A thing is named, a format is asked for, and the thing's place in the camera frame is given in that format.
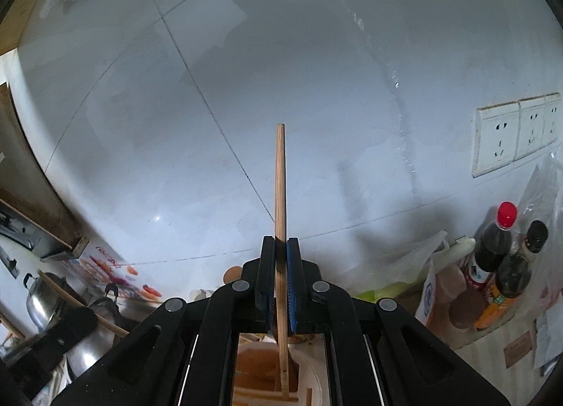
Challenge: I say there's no black cap orange label bottle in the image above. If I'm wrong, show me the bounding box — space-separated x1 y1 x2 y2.
473 220 549 331

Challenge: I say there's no white wall socket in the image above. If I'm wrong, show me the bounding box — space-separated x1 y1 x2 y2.
543 92 563 146
514 96 548 161
472 101 520 178

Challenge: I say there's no clear plastic bag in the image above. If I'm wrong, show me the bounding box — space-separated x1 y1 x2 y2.
514 154 563 301

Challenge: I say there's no long wooden stick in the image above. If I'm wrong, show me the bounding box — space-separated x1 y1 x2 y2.
37 269 131 339

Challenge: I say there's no dark cookware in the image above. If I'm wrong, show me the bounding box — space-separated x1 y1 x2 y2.
0 307 98 393

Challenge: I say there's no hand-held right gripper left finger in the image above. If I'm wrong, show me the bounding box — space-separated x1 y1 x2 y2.
52 236 278 406

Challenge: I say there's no white plastic bag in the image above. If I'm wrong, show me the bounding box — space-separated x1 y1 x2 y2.
349 230 450 301

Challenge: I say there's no small steel pot with lid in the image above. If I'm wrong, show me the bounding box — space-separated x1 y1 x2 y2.
23 273 68 333

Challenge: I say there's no range hood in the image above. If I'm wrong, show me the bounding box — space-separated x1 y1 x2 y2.
0 81 90 262

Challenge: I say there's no colourful wall sticker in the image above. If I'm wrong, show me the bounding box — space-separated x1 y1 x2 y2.
65 242 164 302

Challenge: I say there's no wooden chopstick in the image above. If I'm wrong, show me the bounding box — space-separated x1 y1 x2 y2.
274 123 292 402

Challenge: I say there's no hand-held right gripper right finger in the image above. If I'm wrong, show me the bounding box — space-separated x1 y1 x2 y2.
286 237 513 406

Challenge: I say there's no red cap soy sauce bottle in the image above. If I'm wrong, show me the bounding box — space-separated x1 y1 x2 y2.
465 201 518 298

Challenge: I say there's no large steel pot with lid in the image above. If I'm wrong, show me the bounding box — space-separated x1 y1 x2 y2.
65 284 130 378

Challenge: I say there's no white paper sheet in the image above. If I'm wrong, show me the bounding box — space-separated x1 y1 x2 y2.
533 300 563 377

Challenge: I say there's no brown card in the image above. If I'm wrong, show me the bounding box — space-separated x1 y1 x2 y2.
502 329 536 368

